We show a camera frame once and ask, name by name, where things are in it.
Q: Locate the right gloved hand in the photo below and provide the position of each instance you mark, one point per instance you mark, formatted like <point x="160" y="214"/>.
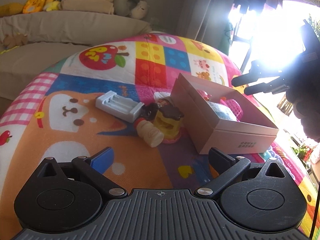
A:
<point x="305" y="99"/>

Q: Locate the black-haired doll keychain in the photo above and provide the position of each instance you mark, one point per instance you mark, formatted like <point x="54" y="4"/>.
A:
<point x="149" y="111"/>

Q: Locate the yellow duck plush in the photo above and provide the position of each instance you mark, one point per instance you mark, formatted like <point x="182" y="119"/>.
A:
<point x="51" y="5"/>

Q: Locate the pink toy basket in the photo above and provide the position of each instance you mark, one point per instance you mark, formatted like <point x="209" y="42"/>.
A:
<point x="234" y="106"/>

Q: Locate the chocolate pudding toy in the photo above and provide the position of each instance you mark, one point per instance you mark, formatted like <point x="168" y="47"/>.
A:
<point x="168" y="120"/>

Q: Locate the colourful cartoon play mat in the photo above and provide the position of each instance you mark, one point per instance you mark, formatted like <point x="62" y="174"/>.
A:
<point x="90" y="101"/>

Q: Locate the small white drink bottle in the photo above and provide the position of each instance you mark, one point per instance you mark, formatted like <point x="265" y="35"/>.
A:
<point x="148" y="132"/>

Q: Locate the white bear plush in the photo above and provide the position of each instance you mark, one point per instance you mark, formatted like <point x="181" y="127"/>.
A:
<point x="140" y="10"/>

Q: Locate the pink pig toy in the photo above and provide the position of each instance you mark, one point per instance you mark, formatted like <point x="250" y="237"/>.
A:
<point x="204" y="94"/>

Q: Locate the yellow pillow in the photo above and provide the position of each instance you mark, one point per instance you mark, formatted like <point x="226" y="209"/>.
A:
<point x="10" y="9"/>

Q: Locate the blue white wipes packet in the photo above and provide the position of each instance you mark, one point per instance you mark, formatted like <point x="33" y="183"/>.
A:
<point x="222" y="111"/>

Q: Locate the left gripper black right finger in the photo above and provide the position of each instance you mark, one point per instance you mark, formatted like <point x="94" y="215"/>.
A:
<point x="227" y="171"/>

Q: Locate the brown plush toy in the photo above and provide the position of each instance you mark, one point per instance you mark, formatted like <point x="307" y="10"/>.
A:
<point x="10" y="42"/>

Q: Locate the white battery charger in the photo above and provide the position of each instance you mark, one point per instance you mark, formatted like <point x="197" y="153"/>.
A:
<point x="121" y="107"/>

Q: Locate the grey neck pillow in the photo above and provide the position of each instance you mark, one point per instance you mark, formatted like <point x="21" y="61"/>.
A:
<point x="123" y="7"/>

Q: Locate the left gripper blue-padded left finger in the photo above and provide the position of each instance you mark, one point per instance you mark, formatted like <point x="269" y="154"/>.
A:
<point x="91" y="171"/>

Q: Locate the pink cardboard box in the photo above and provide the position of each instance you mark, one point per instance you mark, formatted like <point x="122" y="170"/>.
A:
<point x="254" y="133"/>

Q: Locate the beige sofa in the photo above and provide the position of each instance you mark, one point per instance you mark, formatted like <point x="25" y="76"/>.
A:
<point x="52" y="36"/>

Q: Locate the yellow orange cushion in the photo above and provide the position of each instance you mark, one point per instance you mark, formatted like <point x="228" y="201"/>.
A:
<point x="33" y="6"/>

